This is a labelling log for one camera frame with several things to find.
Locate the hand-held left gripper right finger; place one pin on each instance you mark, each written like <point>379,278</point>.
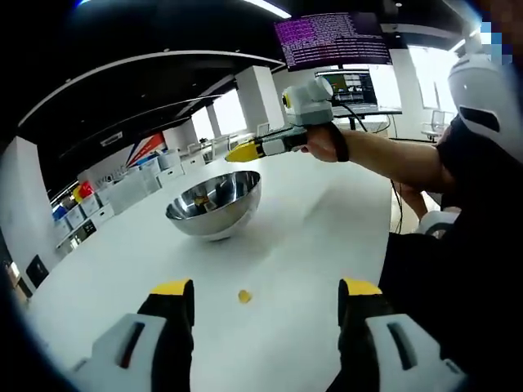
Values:
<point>367,359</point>

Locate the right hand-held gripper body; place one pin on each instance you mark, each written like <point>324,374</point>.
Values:
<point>310,106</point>

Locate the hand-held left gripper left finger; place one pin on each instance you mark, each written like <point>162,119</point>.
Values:
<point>163,359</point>

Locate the stainless steel bowl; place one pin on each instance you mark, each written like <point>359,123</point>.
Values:
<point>229,212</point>

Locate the yellow QQ candy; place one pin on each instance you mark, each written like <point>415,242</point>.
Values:
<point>244,296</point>

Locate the person's right hand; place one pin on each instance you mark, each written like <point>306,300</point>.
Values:
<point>323,145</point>

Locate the computer monitor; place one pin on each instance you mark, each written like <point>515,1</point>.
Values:
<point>347,87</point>

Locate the white office chair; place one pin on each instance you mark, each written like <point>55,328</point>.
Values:
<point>439,124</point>
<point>218,145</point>

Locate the monitor desk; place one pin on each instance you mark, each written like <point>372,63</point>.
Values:
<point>376,111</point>

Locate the large screen with purple text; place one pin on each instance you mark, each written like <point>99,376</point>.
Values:
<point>331,41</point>

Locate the white table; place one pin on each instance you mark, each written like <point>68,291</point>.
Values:
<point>306,228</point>

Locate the long ceiling light strip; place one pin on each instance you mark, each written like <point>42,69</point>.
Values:
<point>269,7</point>

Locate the person operator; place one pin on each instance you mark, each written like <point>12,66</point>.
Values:
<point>470,265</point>

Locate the stack of white storage boxes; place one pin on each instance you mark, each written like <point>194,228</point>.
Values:
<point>130,183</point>

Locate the white chair part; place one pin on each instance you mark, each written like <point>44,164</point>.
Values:
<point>439,222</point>

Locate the black box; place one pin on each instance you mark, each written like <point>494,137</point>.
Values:
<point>37,268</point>

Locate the ceiling air vent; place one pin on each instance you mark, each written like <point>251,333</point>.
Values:
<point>111,139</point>

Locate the white worn device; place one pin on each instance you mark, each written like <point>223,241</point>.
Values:
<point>478,98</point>

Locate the blue bag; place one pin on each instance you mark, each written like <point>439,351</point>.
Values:
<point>59,212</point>

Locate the red bag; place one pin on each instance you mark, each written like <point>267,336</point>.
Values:
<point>86,190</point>

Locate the yellow bag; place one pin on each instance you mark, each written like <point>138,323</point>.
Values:
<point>77,193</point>

